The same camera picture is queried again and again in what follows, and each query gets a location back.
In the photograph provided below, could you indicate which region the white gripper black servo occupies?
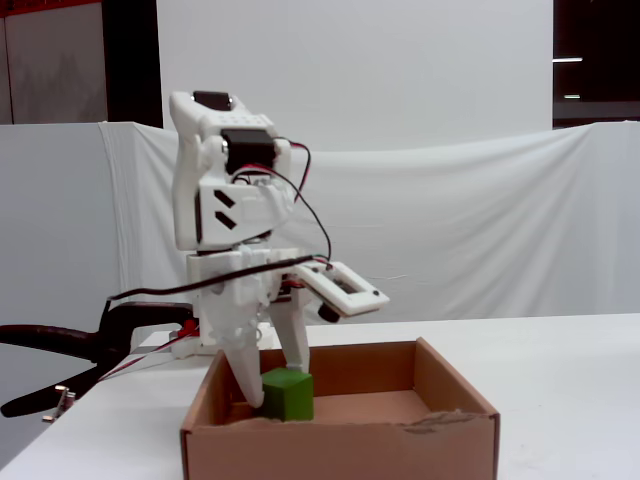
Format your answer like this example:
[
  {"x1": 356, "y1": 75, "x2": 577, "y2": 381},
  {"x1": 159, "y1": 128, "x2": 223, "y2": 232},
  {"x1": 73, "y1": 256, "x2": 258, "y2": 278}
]
[{"x1": 186, "y1": 245, "x2": 312, "y2": 410}]

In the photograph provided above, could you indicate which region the green cube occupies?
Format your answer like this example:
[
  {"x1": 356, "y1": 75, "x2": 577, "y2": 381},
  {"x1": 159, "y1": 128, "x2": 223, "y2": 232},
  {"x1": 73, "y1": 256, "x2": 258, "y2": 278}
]
[{"x1": 260, "y1": 367, "x2": 316, "y2": 423}]

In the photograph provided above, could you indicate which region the brown cardboard box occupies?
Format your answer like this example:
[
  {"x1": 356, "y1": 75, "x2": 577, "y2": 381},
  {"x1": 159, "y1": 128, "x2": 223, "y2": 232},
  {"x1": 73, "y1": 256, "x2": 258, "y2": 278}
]
[{"x1": 179, "y1": 336, "x2": 502, "y2": 480}]

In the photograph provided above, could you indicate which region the black table clamp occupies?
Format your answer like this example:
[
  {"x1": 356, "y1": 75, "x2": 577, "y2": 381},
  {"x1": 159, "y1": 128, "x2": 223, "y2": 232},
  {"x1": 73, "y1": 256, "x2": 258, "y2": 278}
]
[{"x1": 0, "y1": 298, "x2": 199, "y2": 424}]

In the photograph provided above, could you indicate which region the white draped cloth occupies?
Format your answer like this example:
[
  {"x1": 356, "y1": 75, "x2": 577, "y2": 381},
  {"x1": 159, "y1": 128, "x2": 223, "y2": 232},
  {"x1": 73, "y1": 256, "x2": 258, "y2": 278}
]
[{"x1": 97, "y1": 119, "x2": 640, "y2": 330}]

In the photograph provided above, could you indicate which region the white partition panel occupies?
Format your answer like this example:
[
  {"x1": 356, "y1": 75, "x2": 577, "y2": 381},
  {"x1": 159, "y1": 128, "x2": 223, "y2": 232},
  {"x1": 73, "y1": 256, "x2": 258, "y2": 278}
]
[{"x1": 0, "y1": 122, "x2": 124, "y2": 332}]

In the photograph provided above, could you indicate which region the white backdrop screen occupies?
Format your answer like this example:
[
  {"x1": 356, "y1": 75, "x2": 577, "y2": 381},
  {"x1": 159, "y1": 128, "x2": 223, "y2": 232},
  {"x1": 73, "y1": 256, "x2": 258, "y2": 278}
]
[{"x1": 156, "y1": 0, "x2": 555, "y2": 152}]

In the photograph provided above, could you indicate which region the grey cabinet door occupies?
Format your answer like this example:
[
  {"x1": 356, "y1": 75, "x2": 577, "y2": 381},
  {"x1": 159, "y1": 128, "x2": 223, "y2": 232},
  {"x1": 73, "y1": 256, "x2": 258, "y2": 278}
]
[{"x1": 0, "y1": 0, "x2": 109, "y2": 126}]

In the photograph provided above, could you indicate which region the dark window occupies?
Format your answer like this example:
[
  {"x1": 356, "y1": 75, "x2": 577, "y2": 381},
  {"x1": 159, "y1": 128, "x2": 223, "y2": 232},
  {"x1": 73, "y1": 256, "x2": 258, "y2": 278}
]
[{"x1": 552, "y1": 0, "x2": 640, "y2": 130}]

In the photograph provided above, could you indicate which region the black camera cable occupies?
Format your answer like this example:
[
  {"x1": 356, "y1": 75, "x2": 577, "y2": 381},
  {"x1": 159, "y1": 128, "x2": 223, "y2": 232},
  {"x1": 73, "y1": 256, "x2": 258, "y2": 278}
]
[{"x1": 105, "y1": 253, "x2": 332, "y2": 312}]

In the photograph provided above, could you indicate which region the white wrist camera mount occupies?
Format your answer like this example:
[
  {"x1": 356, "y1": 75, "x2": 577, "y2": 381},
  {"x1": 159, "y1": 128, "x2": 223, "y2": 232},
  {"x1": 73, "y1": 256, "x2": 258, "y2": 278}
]
[{"x1": 293, "y1": 259, "x2": 392, "y2": 324}]

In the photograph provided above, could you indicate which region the red white base wire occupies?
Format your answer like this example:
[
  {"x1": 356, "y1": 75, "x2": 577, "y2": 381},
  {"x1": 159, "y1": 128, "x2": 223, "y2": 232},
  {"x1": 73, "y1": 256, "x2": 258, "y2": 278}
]
[{"x1": 97, "y1": 340, "x2": 176, "y2": 384}]

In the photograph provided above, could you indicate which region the red black gripper servo wire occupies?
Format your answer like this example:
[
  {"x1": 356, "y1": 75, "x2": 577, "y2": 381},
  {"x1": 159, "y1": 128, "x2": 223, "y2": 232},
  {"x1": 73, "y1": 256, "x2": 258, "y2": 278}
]
[{"x1": 272, "y1": 141, "x2": 335, "y2": 262}]

